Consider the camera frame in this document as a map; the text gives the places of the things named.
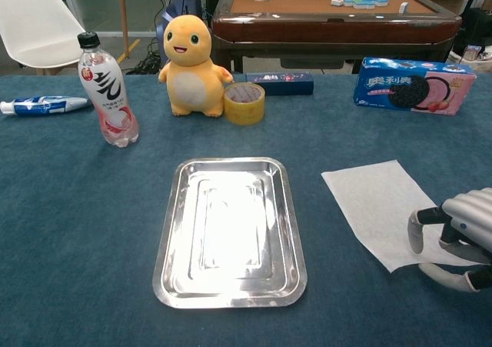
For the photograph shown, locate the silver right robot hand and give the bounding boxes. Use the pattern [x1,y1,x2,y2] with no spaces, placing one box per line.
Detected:
[407,187,492,293]

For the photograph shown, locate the white cloth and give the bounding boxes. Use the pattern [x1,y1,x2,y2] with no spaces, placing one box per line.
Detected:
[321,159,480,274]

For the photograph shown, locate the shiny metal tray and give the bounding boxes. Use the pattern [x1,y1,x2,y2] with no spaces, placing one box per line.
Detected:
[152,156,308,309]

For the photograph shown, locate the blue pink cookie box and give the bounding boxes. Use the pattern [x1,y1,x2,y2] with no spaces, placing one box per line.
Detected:
[353,57,477,117]

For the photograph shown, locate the dark blue narrow box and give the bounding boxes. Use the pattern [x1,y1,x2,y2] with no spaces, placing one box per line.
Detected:
[245,72,314,96]

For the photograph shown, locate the brown mahjong table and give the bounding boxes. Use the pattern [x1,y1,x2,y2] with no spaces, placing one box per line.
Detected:
[211,0,463,75]

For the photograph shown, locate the yellow tape roll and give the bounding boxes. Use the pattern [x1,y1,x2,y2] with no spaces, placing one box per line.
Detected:
[223,82,267,126]

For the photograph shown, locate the yellow plush dinosaur toy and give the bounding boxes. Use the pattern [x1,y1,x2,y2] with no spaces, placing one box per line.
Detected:
[158,14,234,118]

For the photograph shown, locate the clear pink drink bottle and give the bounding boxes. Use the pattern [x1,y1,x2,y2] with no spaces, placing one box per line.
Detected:
[77,32,140,148]

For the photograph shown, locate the blue felt table cloth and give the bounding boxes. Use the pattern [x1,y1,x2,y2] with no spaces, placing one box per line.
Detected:
[0,73,492,347]

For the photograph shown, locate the wooden pole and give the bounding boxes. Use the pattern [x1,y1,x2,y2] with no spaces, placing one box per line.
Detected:
[117,0,130,51]

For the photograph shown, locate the blue white toothpaste tube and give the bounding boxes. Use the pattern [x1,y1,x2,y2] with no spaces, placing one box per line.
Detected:
[0,95,93,117]

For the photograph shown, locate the white chair wooden legs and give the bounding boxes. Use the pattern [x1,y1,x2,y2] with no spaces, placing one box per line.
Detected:
[0,0,88,76]

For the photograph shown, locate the black cable bundle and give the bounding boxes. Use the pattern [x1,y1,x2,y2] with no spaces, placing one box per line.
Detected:
[125,38,162,75]

